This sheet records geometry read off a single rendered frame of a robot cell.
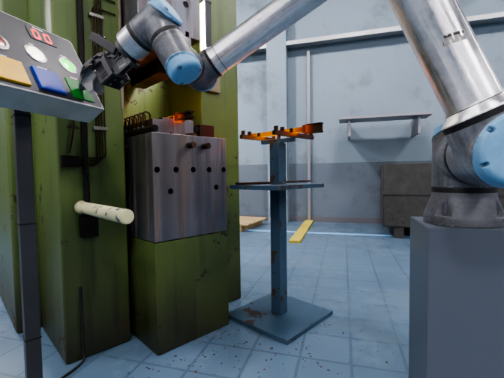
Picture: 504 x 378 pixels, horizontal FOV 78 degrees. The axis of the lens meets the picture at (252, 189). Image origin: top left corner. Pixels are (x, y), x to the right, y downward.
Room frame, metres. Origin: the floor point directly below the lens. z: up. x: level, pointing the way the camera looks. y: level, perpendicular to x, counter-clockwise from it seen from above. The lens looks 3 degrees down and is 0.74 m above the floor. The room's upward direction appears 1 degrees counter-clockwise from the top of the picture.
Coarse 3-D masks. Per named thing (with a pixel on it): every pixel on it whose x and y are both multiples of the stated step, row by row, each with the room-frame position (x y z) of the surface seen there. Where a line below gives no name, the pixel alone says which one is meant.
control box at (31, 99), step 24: (0, 24) 0.84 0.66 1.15; (24, 24) 0.92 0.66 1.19; (0, 48) 0.80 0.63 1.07; (24, 48) 0.87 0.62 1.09; (48, 48) 0.96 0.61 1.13; (72, 48) 1.06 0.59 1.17; (72, 72) 0.99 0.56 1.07; (0, 96) 0.77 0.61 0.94; (24, 96) 0.81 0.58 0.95; (48, 96) 0.85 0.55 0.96; (72, 96) 0.93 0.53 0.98; (96, 96) 1.03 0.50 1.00
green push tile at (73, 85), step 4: (68, 80) 0.95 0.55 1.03; (72, 80) 0.96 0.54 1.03; (68, 84) 0.94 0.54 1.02; (72, 84) 0.95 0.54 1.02; (76, 84) 0.97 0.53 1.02; (72, 88) 0.94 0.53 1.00; (76, 88) 0.96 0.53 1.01; (72, 92) 0.93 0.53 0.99; (76, 92) 0.95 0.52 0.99; (80, 92) 0.96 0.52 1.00; (84, 92) 0.98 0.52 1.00; (88, 92) 1.00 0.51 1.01; (76, 96) 0.94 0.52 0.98; (80, 96) 0.95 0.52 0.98; (84, 96) 0.97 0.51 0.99; (88, 96) 0.99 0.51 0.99; (88, 100) 0.98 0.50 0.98; (92, 100) 0.99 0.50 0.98
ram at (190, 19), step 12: (132, 0) 1.30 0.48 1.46; (144, 0) 1.29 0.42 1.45; (168, 0) 1.37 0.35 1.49; (180, 0) 1.41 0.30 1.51; (192, 0) 1.45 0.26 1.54; (132, 12) 1.31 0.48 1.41; (180, 12) 1.41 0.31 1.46; (192, 12) 1.45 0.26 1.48; (192, 24) 1.45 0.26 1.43; (192, 36) 1.45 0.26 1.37
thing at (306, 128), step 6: (306, 126) 1.47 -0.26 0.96; (312, 126) 1.45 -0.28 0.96; (318, 126) 1.42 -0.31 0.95; (264, 132) 1.63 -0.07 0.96; (270, 132) 1.61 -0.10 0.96; (294, 132) 1.50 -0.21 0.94; (300, 132) 1.50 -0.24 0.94; (306, 132) 1.46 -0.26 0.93; (312, 132) 1.44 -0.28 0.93; (318, 132) 1.43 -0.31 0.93
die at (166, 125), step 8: (152, 120) 1.31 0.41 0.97; (160, 120) 1.33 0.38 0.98; (168, 120) 1.36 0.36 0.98; (128, 128) 1.48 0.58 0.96; (136, 128) 1.41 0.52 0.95; (160, 128) 1.33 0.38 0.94; (168, 128) 1.36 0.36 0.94; (176, 128) 1.38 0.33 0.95; (184, 128) 1.41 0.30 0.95; (192, 128) 1.44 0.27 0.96
